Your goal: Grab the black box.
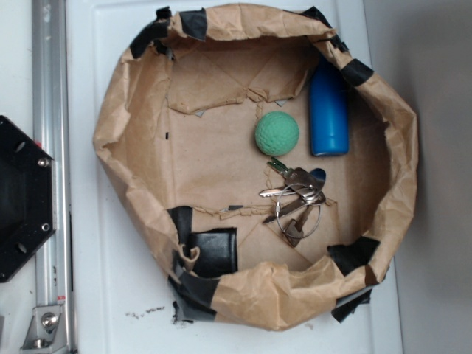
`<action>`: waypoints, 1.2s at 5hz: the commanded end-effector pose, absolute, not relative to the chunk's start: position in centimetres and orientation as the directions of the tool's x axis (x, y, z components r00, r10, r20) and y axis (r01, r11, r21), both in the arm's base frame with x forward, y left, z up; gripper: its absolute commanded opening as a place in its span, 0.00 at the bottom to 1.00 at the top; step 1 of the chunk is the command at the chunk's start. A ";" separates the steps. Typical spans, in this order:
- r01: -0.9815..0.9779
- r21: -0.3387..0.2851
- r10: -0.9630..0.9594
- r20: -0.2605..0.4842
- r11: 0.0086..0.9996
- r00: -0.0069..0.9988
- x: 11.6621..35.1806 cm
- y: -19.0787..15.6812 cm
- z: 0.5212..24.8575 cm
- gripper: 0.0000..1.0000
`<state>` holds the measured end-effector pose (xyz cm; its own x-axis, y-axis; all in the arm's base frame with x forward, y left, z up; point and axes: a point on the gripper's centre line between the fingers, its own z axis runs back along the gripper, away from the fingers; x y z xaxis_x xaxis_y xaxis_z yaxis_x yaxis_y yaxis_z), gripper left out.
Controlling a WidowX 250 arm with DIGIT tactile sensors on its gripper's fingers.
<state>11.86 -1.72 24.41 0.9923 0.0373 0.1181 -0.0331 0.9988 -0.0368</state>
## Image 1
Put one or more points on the black box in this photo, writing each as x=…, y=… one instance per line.
x=217, y=252

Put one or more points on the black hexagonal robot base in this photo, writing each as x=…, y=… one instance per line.
x=27, y=218

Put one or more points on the green-headed key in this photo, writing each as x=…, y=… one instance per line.
x=276, y=165

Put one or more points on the green foam golf ball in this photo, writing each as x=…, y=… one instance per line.
x=276, y=133

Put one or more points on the silver key bunch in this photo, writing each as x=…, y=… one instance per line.
x=302, y=190

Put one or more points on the brown paper bag bin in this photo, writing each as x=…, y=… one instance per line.
x=176, y=138

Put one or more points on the blue plastic bottle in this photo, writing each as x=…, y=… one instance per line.
x=329, y=133

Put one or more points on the white tray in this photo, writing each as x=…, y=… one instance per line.
x=123, y=303

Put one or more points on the aluminium extrusion rail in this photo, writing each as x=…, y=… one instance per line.
x=53, y=260

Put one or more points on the aluminium corner bracket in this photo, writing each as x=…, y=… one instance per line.
x=46, y=332

